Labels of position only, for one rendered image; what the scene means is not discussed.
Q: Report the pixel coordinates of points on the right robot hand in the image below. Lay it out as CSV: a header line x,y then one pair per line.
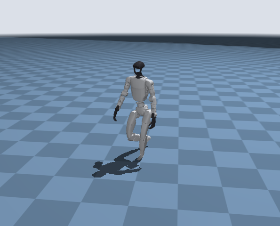
x,y
115,112

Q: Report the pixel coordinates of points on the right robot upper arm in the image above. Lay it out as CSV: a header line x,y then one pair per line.
x,y
126,87

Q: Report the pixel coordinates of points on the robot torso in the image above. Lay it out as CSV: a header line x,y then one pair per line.
x,y
139,92

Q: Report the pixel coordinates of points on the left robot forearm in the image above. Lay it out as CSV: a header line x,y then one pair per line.
x,y
153,106

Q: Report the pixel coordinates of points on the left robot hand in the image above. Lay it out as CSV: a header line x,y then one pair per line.
x,y
153,122

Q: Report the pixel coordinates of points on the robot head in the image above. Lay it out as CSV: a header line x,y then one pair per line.
x,y
138,65

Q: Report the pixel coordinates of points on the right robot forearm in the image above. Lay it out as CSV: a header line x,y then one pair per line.
x,y
120,101

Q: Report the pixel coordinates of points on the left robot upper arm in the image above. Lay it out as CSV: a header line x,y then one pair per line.
x,y
150,84

